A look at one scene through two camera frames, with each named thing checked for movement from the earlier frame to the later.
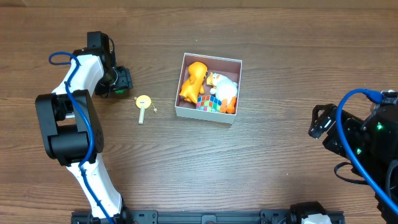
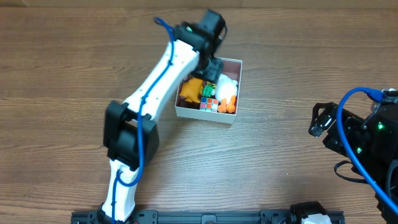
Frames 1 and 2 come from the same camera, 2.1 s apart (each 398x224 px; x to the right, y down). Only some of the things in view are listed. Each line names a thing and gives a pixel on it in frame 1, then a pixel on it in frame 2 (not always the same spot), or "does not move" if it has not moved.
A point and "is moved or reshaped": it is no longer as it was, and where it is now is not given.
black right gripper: x=328 y=125 does not move
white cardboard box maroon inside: x=231 y=68 does not move
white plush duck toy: x=224 y=89 does not move
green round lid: x=120 y=91 -> x=208 y=90
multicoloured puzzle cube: x=208 y=103 is moved or reshaped
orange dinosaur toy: x=193 y=86 does not move
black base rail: x=153 y=216 does not move
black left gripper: x=123 y=80 -> x=212 y=72
